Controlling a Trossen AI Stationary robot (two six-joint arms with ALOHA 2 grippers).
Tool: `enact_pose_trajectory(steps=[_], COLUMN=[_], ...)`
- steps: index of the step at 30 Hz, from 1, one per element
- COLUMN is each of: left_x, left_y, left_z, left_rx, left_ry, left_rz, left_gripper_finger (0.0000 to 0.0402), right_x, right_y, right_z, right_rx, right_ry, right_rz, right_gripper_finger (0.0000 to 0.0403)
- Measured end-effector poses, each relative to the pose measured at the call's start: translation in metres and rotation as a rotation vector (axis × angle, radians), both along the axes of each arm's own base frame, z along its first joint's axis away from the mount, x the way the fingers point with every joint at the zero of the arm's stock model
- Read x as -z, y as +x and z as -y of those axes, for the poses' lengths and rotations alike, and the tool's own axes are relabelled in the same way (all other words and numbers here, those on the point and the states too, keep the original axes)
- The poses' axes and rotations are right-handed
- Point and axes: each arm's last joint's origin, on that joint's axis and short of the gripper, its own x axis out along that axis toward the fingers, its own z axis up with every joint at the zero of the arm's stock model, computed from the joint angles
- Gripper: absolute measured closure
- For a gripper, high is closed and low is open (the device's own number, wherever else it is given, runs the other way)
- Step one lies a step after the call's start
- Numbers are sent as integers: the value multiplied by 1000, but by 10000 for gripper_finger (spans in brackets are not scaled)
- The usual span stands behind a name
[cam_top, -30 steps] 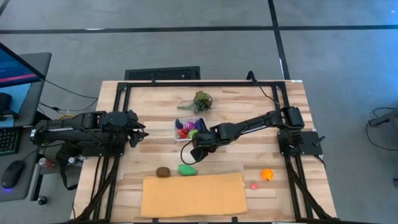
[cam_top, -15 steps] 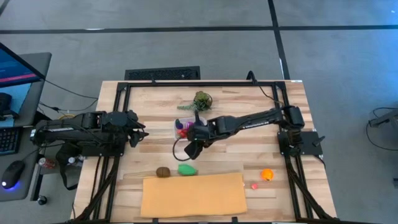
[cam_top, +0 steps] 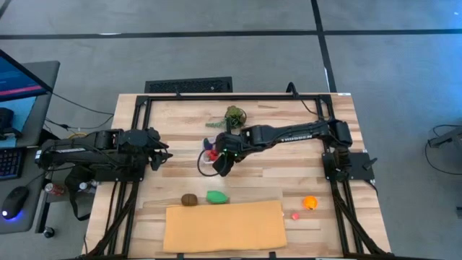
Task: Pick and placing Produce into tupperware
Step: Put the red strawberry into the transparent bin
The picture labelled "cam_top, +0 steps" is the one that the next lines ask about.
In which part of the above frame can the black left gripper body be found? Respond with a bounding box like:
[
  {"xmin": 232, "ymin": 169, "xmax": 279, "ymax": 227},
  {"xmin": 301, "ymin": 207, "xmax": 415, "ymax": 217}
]
[{"xmin": 121, "ymin": 126, "xmax": 163, "ymax": 162}]

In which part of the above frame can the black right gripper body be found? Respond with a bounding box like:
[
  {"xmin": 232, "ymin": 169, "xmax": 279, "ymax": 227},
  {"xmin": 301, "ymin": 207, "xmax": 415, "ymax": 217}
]
[{"xmin": 216, "ymin": 129, "xmax": 254, "ymax": 158}]

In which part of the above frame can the brown toy kiwi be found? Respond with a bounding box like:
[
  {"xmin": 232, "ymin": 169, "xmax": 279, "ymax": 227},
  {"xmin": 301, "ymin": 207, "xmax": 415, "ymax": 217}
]
[{"xmin": 180, "ymin": 193, "xmax": 199, "ymax": 207}]

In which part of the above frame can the orange toy fruit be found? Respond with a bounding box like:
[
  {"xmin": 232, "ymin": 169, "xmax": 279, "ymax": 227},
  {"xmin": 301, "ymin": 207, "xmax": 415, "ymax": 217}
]
[{"xmin": 302, "ymin": 195, "xmax": 319, "ymax": 211}]

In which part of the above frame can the clear plastic tupperware container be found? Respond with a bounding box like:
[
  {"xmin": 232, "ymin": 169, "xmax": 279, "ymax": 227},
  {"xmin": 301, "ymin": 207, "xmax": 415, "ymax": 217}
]
[{"xmin": 199, "ymin": 136, "xmax": 219, "ymax": 166}]

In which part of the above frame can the potted green succulent plant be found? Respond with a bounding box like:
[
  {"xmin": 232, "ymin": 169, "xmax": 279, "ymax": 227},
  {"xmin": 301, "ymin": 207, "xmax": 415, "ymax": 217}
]
[{"xmin": 205, "ymin": 105, "xmax": 248, "ymax": 131}]

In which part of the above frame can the green ribbed toy vegetable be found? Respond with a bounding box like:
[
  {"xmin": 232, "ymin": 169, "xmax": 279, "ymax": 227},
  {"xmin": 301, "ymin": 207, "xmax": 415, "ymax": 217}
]
[{"xmin": 206, "ymin": 190, "xmax": 230, "ymax": 205}]

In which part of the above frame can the orange waffle cloth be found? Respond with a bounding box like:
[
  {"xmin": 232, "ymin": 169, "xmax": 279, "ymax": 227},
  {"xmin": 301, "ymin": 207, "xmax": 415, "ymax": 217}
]
[{"xmin": 162, "ymin": 200, "xmax": 288, "ymax": 254}]

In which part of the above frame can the small plastic bottle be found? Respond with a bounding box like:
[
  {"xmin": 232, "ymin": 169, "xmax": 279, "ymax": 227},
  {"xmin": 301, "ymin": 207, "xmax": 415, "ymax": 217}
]
[{"xmin": 78, "ymin": 180, "xmax": 100, "ymax": 192}]

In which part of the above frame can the black floor vent grille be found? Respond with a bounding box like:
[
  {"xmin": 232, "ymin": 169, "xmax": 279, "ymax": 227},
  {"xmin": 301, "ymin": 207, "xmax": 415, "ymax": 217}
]
[{"xmin": 144, "ymin": 76, "xmax": 234, "ymax": 94}]

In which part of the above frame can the red soda can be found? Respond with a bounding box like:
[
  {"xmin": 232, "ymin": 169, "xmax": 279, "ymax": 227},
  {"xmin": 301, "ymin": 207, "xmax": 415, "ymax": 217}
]
[{"xmin": 44, "ymin": 183, "xmax": 66, "ymax": 196}]

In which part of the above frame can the grey desk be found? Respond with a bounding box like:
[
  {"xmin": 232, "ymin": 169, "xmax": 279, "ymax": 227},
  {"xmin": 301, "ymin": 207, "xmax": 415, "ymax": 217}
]
[{"xmin": 0, "ymin": 60, "xmax": 61, "ymax": 235}]

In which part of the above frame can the black keyboard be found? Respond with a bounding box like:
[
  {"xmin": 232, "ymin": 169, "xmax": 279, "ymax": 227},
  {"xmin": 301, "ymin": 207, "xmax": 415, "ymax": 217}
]
[{"xmin": 0, "ymin": 148, "xmax": 23, "ymax": 181}]

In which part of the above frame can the black rounded object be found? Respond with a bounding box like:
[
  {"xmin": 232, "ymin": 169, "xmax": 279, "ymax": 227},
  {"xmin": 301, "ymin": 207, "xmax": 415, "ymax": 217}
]
[{"xmin": 0, "ymin": 107, "xmax": 22, "ymax": 141}]

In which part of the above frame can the black computer mouse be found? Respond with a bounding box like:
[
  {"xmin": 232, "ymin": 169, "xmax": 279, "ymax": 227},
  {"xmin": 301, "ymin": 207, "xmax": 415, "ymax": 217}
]
[{"xmin": 0, "ymin": 186, "xmax": 29, "ymax": 222}]

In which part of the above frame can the computer monitor with blue screen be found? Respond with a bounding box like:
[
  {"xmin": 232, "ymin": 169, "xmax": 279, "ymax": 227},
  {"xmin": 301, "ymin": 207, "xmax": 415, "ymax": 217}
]
[{"xmin": 0, "ymin": 48, "xmax": 53, "ymax": 103}]

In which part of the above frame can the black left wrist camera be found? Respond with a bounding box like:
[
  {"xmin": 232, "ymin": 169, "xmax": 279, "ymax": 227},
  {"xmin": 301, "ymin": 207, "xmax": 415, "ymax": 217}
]
[{"xmin": 144, "ymin": 126, "xmax": 162, "ymax": 141}]

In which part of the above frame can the black right gripper loop cable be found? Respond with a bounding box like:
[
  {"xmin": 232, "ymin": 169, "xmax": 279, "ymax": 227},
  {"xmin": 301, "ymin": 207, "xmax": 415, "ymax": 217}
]
[{"xmin": 196, "ymin": 157, "xmax": 223, "ymax": 178}]

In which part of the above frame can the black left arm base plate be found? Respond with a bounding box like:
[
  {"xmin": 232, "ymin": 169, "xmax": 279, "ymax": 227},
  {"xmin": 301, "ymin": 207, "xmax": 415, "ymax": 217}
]
[{"xmin": 94, "ymin": 168, "xmax": 145, "ymax": 183}]

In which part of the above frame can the thin black monitor cable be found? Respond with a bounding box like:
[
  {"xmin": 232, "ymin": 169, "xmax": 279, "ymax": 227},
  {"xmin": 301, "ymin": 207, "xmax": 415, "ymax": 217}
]
[{"xmin": 48, "ymin": 92, "xmax": 116, "ymax": 117}]

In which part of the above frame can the thin black floor cable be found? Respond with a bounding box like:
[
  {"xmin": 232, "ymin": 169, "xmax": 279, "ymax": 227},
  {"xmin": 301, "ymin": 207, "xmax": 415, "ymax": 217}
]
[{"xmin": 45, "ymin": 114, "xmax": 115, "ymax": 131}]

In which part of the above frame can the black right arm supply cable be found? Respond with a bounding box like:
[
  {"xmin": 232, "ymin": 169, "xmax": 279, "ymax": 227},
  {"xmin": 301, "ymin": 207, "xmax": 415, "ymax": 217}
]
[{"xmin": 287, "ymin": 82, "xmax": 326, "ymax": 120}]

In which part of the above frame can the black bag with strap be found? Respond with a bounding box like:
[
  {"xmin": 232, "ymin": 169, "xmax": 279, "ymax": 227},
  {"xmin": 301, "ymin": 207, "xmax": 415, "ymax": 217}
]
[{"xmin": 64, "ymin": 169, "xmax": 97, "ymax": 222}]

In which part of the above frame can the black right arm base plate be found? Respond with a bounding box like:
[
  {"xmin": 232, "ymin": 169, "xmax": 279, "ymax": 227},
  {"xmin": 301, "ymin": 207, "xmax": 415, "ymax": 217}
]
[{"xmin": 322, "ymin": 151, "xmax": 375, "ymax": 181}]

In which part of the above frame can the black floor stand with cable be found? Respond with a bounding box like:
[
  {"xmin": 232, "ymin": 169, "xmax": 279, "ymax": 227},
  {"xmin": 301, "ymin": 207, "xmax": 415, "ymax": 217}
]
[{"xmin": 424, "ymin": 124, "xmax": 462, "ymax": 178}]

